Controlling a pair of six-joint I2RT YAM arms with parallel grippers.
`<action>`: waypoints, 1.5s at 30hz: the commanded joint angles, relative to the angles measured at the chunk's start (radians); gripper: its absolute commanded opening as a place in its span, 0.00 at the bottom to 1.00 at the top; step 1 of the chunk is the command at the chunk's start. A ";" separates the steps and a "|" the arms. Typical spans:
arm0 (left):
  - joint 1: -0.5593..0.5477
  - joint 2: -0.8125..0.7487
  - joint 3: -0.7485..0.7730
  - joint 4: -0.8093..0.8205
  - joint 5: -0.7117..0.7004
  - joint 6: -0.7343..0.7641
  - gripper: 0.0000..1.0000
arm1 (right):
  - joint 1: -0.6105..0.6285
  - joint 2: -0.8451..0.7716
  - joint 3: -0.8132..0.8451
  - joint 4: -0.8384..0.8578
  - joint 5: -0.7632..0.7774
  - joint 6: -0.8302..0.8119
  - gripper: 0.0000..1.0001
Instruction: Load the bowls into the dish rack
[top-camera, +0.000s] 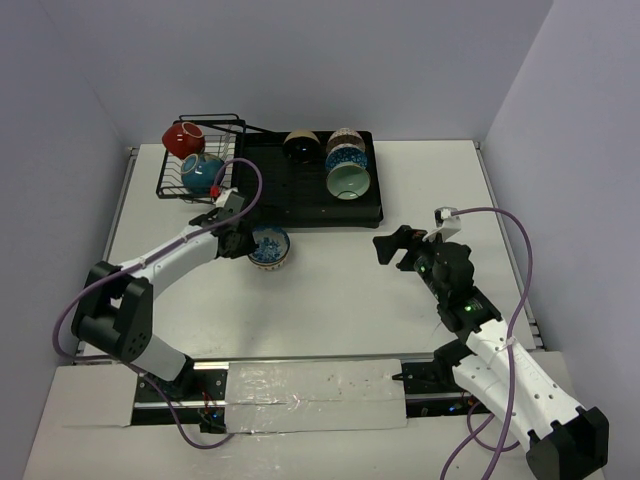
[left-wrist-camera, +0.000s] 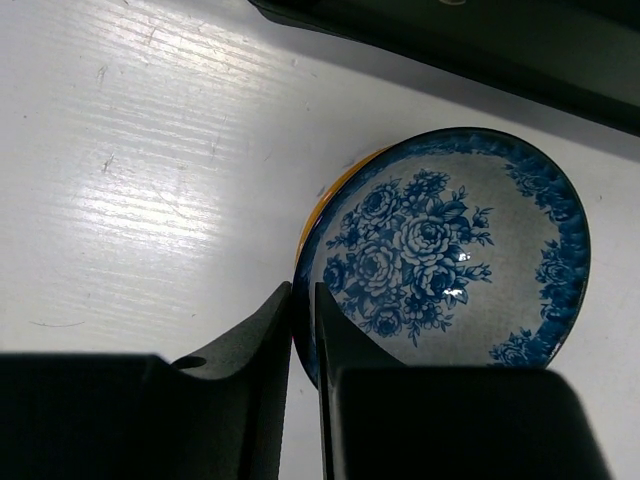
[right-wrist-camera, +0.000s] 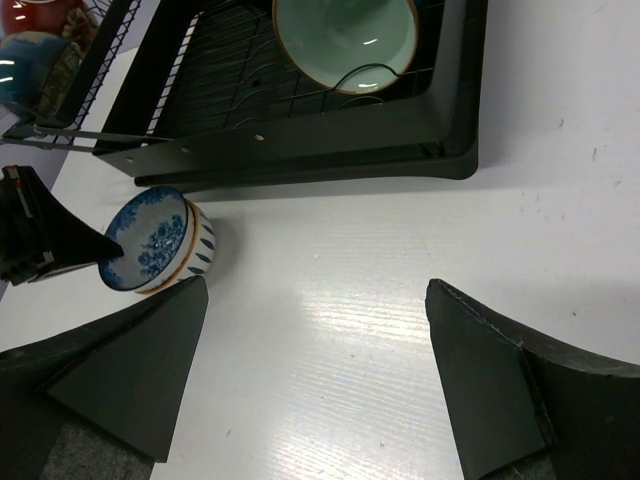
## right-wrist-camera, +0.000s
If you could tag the red bowl white inside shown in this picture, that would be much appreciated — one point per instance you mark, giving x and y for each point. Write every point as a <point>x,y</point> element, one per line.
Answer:
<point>37,16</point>

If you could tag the blue floral white bowl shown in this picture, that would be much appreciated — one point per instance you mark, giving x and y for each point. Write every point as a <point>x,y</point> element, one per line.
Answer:
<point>165,238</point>

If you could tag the celadon green bowl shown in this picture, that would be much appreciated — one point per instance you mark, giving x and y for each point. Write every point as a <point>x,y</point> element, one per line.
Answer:
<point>353,47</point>

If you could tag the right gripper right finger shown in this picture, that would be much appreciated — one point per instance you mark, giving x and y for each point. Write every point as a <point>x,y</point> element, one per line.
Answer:
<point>524,405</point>

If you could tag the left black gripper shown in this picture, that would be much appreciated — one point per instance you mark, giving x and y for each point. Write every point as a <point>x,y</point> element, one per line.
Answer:
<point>39,236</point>

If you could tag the black wire dish rack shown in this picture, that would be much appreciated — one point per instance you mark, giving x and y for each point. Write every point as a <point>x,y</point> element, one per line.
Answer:
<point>75,100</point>

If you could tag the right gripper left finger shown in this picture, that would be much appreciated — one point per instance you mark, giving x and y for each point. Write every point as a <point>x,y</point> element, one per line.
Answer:
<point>123,374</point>

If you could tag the black plastic drain tray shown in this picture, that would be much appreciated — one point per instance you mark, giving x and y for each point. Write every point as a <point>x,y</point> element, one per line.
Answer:
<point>433,134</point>

